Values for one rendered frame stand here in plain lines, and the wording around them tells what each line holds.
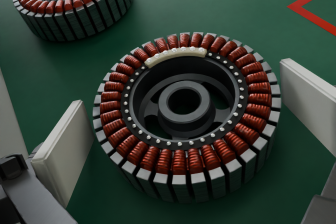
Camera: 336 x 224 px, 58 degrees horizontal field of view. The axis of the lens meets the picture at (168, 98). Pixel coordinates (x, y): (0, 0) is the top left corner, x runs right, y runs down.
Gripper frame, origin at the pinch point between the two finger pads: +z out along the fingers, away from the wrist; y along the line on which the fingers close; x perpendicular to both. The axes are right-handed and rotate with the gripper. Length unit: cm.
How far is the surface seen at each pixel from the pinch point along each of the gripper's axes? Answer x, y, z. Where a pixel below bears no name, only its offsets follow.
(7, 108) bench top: 0.4, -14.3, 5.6
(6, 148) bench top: -1.5, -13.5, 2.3
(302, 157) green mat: -3.7, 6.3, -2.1
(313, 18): 2.1, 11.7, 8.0
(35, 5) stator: 7.6, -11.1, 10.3
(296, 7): 3.0, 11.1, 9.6
